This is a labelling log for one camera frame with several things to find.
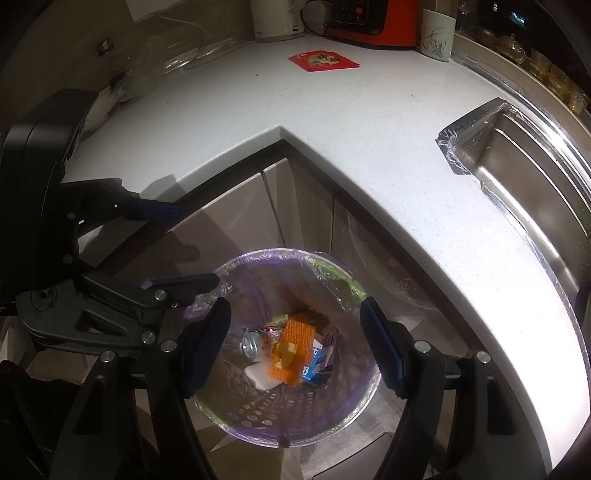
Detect orange peel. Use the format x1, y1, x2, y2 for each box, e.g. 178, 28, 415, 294
270, 340, 297, 369

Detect orange foam fruit net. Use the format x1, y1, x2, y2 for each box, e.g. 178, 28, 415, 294
267, 312, 315, 387

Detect crushed metal can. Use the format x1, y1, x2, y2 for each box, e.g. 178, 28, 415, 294
240, 329, 263, 362

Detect round bin purple liner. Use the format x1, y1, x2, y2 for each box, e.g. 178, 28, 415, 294
187, 248, 381, 448

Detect green white snack bag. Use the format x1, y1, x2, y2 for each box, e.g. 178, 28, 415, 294
266, 312, 294, 329

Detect grey cabinet doors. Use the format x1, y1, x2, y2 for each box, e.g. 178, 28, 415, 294
82, 138, 555, 480

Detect white blue alcohol wipe packet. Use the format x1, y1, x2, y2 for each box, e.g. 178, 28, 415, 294
301, 334, 335, 386

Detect clear plastic bag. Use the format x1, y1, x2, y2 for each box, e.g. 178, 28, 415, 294
112, 37, 165, 103

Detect red snack wrapper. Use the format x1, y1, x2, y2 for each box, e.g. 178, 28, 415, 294
287, 50, 360, 73

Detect white electric kettle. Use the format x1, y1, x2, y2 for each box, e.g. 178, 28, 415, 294
249, 0, 305, 42

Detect stainless steel sink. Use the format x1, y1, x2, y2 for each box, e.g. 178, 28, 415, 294
434, 96, 591, 296

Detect red black rice cooker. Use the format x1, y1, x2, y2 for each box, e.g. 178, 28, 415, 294
325, 0, 421, 50

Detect white ceramic utensil cup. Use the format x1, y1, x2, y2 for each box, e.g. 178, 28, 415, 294
419, 9, 456, 62

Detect glass teapot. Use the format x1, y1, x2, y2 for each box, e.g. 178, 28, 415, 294
495, 34, 527, 65

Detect white wall outlet box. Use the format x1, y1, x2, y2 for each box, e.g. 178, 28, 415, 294
125, 0, 181, 22

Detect black power cable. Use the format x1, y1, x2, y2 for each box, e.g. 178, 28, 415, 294
302, 0, 334, 37

